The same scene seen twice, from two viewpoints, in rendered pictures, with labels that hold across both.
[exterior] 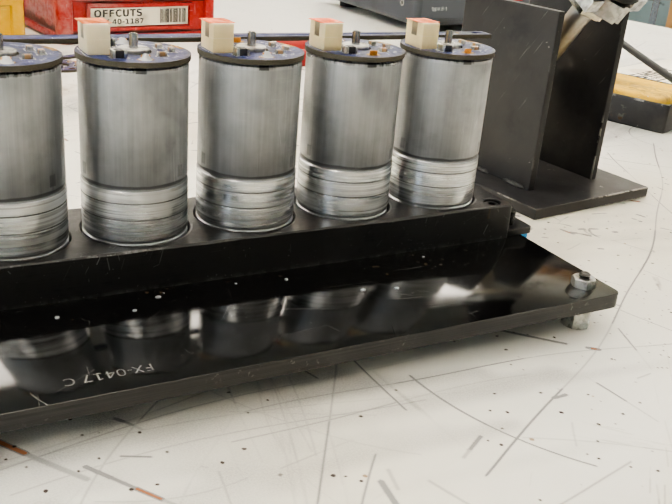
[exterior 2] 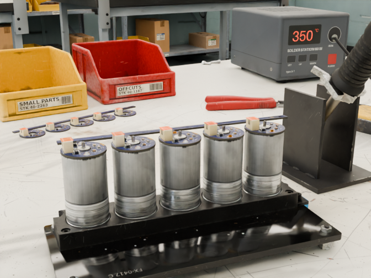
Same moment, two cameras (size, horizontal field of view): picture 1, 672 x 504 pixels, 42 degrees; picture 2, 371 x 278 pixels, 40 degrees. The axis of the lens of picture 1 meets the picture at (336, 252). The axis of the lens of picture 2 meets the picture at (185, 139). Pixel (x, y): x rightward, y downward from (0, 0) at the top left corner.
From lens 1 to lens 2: 0.09 m
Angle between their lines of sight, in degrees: 10
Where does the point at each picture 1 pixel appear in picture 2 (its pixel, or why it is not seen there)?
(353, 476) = not seen: outside the picture
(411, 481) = not seen: outside the picture
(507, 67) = (303, 122)
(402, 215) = (247, 200)
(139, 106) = (136, 166)
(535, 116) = (317, 145)
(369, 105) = (229, 156)
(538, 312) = (303, 243)
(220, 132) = (168, 171)
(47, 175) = (101, 193)
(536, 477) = not seen: outside the picture
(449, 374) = (264, 271)
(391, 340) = (237, 257)
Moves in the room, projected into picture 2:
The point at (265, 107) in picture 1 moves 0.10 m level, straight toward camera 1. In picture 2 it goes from (185, 161) to (170, 256)
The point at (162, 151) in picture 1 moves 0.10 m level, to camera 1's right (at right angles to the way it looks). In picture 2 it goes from (144, 182) to (329, 193)
